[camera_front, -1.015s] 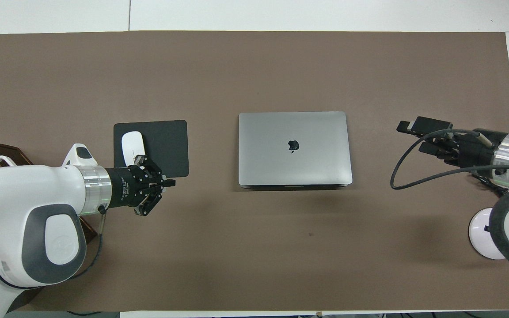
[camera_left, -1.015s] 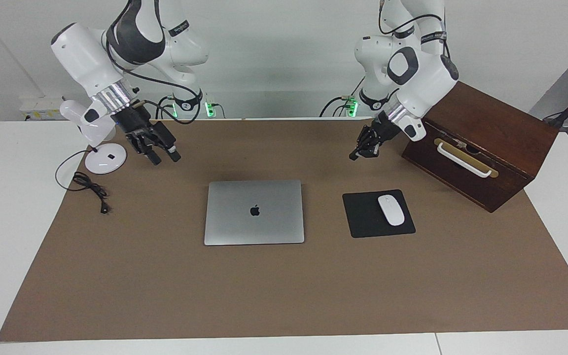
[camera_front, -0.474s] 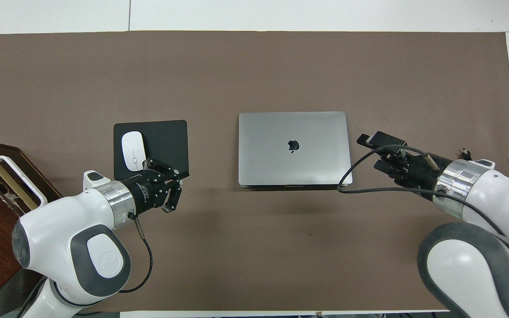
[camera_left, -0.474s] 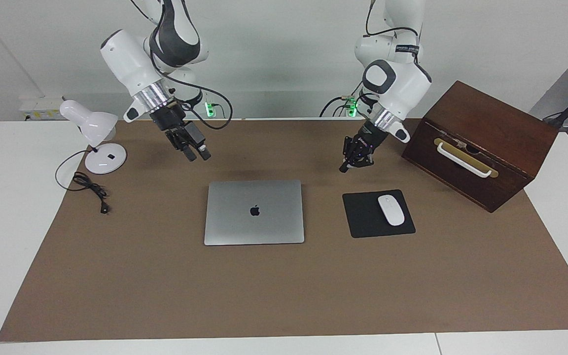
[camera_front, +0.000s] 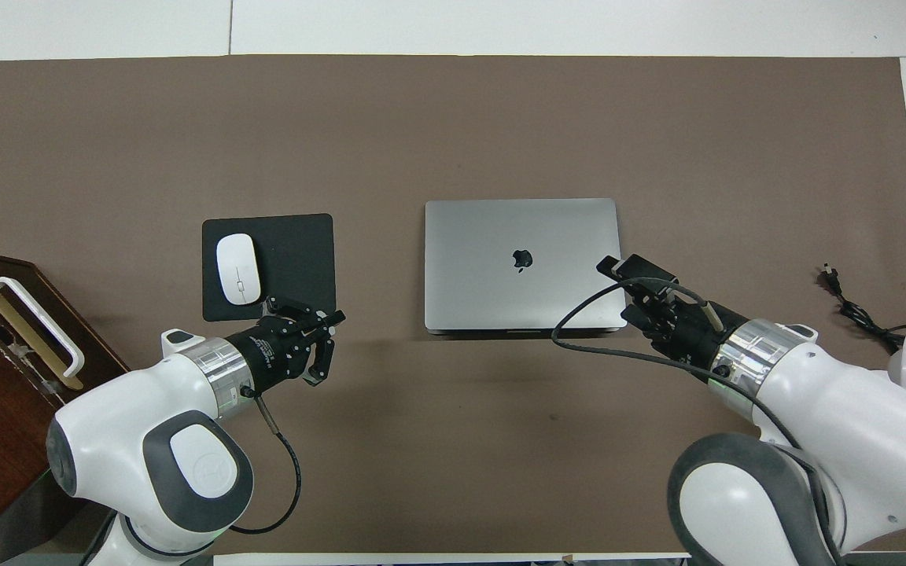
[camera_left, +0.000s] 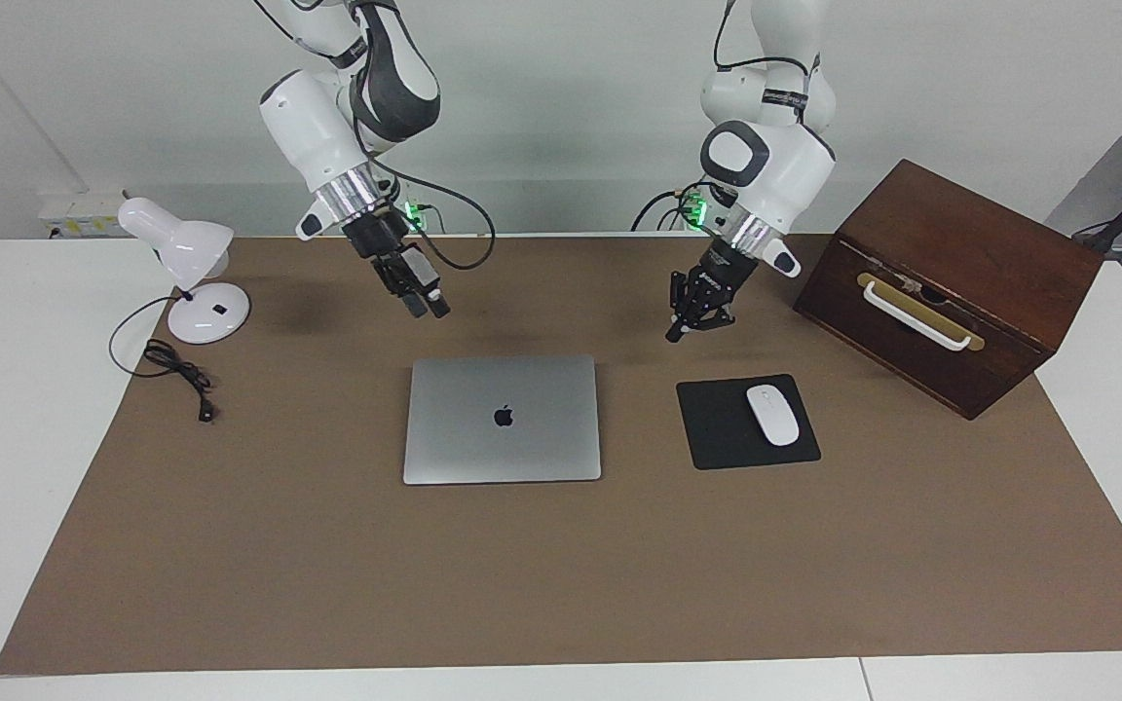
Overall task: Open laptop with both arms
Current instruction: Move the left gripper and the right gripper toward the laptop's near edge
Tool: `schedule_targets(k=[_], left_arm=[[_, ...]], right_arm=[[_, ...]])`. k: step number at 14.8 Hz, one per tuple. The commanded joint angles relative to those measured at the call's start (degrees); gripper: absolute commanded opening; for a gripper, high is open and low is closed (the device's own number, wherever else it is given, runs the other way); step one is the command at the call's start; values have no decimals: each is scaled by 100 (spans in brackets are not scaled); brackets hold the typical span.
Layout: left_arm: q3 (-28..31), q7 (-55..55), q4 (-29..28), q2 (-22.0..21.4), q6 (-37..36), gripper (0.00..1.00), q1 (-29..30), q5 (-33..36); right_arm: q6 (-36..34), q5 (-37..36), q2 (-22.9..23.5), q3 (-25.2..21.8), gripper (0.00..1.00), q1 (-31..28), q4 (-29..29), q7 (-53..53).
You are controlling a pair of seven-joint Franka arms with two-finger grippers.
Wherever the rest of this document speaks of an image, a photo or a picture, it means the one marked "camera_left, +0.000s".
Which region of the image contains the silver Apple laptop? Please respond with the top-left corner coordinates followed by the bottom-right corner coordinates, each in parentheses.
top-left (402, 354), bottom-right (603, 486)

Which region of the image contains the black mouse pad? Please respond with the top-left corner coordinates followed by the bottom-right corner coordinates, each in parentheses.
top-left (676, 374), bottom-right (822, 471)

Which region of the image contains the white computer mouse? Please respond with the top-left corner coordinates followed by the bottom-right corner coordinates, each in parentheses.
top-left (746, 385), bottom-right (802, 448)

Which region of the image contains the white desk lamp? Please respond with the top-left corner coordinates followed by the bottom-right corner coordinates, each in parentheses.
top-left (117, 197), bottom-right (251, 346)

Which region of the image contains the dark brown wooden box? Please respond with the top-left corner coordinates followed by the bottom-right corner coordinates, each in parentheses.
top-left (793, 159), bottom-right (1104, 421)

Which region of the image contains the brown table mat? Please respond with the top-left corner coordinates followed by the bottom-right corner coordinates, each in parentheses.
top-left (0, 234), bottom-right (1122, 676)

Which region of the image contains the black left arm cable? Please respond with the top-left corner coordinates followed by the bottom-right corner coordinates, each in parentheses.
top-left (631, 0), bottom-right (812, 235)

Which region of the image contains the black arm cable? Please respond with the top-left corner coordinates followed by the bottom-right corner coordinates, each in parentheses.
top-left (352, 97), bottom-right (497, 272)
top-left (631, 0), bottom-right (812, 235)

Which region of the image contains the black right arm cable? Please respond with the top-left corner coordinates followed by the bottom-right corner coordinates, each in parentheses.
top-left (352, 97), bottom-right (497, 272)

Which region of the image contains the white box handle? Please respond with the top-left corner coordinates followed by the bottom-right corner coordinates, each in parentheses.
top-left (861, 280), bottom-right (973, 351)

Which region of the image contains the black lamp power cable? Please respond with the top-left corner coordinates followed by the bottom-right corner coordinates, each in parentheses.
top-left (109, 295), bottom-right (216, 424)

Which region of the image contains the gold box handle plate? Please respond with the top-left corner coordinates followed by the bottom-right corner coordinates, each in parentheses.
top-left (856, 273), bottom-right (986, 352)

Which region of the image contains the white wall power strip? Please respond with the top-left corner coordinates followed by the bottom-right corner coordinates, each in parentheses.
top-left (38, 190), bottom-right (129, 240)

